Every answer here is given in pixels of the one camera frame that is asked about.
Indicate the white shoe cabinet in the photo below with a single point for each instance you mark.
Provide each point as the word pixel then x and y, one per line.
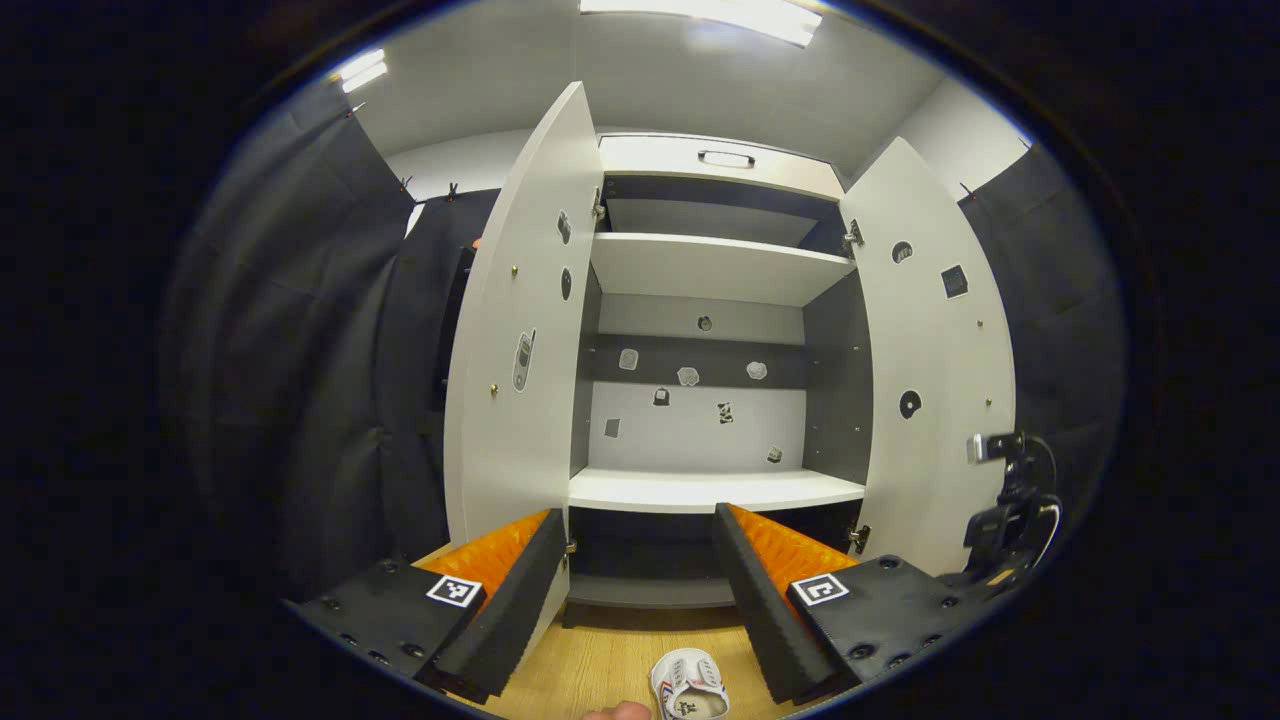
pixel 690 430

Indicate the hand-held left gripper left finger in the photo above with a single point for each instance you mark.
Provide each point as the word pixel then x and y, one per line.
pixel 510 620

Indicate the white shoe cabinet door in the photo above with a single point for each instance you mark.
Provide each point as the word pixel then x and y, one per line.
pixel 510 320
pixel 940 350

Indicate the white cabinet drawer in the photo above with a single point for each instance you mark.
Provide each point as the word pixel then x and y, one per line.
pixel 660 158

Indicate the long ceiling light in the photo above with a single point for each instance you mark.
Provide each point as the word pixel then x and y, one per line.
pixel 720 15

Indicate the black backdrop cloth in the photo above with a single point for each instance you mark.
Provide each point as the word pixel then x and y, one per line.
pixel 300 350

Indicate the small ceiling light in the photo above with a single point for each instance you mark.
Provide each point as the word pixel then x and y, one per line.
pixel 362 70

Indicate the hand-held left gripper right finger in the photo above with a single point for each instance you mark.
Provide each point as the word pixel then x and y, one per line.
pixel 760 620

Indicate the white cabinet shelf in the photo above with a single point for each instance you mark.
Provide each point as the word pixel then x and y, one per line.
pixel 700 490
pixel 710 268

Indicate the white canvas shoe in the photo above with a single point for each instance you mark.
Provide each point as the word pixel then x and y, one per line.
pixel 688 685

